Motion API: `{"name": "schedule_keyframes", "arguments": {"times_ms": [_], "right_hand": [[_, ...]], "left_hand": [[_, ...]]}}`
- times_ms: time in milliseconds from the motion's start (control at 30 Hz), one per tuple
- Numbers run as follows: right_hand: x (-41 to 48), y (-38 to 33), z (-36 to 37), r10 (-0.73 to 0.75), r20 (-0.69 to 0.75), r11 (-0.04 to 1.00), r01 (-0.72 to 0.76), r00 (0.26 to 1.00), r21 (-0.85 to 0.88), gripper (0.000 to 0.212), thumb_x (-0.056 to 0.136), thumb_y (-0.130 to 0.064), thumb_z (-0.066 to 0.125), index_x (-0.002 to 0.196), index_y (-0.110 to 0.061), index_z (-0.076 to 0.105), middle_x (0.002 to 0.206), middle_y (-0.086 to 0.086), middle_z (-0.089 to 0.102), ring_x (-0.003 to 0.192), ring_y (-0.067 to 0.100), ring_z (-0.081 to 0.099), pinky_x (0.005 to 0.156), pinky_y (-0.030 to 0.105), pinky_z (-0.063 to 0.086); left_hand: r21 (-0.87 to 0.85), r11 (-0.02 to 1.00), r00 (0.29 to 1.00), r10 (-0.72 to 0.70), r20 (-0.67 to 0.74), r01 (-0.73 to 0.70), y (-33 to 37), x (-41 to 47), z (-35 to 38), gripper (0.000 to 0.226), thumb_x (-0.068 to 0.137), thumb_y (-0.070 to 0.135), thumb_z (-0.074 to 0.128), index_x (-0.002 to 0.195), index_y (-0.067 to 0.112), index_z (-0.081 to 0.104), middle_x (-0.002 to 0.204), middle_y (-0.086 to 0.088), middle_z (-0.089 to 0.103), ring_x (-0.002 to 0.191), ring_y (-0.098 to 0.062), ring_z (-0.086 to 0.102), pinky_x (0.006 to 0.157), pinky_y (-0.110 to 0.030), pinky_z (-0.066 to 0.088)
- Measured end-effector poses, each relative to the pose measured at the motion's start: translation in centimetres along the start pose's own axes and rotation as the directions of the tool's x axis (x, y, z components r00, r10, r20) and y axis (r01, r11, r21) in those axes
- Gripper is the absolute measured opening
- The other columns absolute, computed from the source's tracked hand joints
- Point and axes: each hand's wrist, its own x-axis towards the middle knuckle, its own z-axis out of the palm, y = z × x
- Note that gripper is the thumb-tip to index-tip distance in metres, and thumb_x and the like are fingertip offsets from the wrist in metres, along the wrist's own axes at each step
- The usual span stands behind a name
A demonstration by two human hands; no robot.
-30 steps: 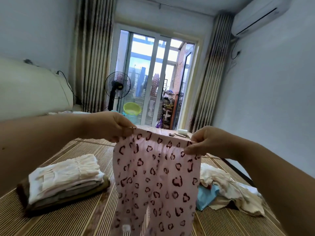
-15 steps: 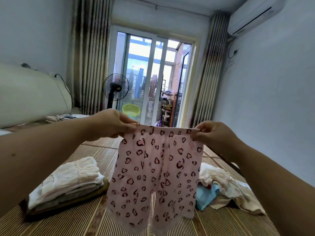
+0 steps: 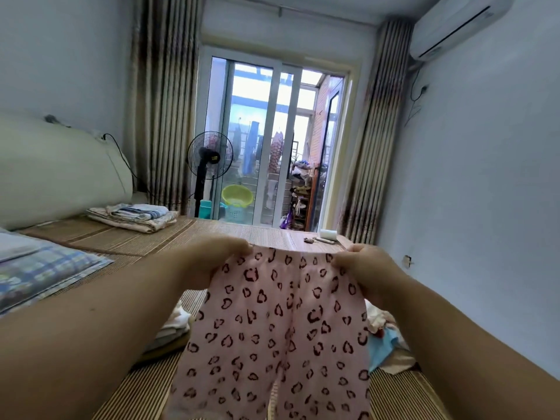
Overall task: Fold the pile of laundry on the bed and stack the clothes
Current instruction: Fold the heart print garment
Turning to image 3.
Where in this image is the yellow green basin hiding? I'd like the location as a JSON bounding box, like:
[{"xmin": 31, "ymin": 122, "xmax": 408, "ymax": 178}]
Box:
[{"xmin": 220, "ymin": 184, "xmax": 256, "ymax": 210}]

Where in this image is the person's left forearm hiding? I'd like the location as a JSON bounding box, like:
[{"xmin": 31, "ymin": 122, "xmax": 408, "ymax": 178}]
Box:
[{"xmin": 0, "ymin": 249, "xmax": 207, "ymax": 420}]

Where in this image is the sliding glass balcony door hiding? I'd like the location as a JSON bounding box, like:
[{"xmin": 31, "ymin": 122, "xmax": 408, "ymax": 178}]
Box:
[{"xmin": 193, "ymin": 46, "xmax": 353, "ymax": 233}]

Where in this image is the person's right hand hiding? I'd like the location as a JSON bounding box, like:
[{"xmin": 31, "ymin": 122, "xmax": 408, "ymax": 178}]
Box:
[{"xmin": 331, "ymin": 243, "xmax": 408, "ymax": 303}]

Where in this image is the black standing fan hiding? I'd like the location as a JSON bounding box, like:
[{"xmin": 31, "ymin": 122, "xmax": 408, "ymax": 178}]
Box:
[{"xmin": 186, "ymin": 131, "xmax": 236, "ymax": 221}]

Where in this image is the person's left hand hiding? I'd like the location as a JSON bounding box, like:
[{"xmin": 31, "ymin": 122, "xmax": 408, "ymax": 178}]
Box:
[{"xmin": 175, "ymin": 234, "xmax": 255, "ymax": 289}]

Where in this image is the person's right forearm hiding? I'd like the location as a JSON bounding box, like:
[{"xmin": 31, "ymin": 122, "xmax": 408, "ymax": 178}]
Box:
[{"xmin": 376, "ymin": 271, "xmax": 560, "ymax": 420}]

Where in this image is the cream padded headboard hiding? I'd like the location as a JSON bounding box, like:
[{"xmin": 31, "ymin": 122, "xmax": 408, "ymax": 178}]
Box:
[{"xmin": 0, "ymin": 113, "xmax": 138, "ymax": 232}]

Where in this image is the beige patterned curtain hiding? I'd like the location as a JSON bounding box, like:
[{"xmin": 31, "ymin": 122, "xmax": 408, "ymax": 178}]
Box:
[
  {"xmin": 129, "ymin": 0, "xmax": 208, "ymax": 216},
  {"xmin": 339, "ymin": 16, "xmax": 415, "ymax": 247}
]

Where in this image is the pile of clothes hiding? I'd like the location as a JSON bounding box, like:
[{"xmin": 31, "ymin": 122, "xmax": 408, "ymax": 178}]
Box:
[{"xmin": 143, "ymin": 300, "xmax": 193, "ymax": 352}]

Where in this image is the curtain rod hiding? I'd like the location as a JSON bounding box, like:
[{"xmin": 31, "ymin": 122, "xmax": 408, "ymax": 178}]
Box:
[{"xmin": 254, "ymin": 0, "xmax": 386, "ymax": 30}]

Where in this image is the light blue garment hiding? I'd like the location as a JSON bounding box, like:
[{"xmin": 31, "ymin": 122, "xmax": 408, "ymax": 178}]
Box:
[{"xmin": 367, "ymin": 326, "xmax": 404, "ymax": 373}]

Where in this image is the white air conditioner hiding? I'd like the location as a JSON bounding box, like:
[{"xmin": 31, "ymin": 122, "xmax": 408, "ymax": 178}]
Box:
[{"xmin": 408, "ymin": 0, "xmax": 516, "ymax": 65}]

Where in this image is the bamboo bed mat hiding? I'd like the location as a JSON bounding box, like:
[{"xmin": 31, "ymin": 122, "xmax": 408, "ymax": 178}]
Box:
[{"xmin": 0, "ymin": 214, "xmax": 456, "ymax": 420}]

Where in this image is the cluttered balcony shelf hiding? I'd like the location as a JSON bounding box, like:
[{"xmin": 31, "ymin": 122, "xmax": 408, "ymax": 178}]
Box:
[{"xmin": 286, "ymin": 160, "xmax": 321, "ymax": 232}]

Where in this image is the air conditioner cable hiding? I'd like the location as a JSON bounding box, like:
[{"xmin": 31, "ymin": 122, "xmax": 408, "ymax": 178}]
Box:
[{"xmin": 403, "ymin": 60, "xmax": 432, "ymax": 128}]

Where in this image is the stack of light clothes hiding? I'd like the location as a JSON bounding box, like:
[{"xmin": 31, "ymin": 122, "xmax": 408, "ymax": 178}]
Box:
[{"xmin": 162, "ymin": 246, "xmax": 374, "ymax": 420}]

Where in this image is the folded striped blanket stack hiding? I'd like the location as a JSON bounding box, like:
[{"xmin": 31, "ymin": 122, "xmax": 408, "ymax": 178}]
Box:
[{"xmin": 85, "ymin": 202, "xmax": 181, "ymax": 235}]

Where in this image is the black cable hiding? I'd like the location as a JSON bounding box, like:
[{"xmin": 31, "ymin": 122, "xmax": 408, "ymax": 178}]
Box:
[{"xmin": 100, "ymin": 132, "xmax": 142, "ymax": 186}]

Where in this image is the blue plaid pillow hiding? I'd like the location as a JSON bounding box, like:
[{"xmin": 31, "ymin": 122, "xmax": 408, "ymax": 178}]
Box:
[{"xmin": 0, "ymin": 244, "xmax": 116, "ymax": 317}]

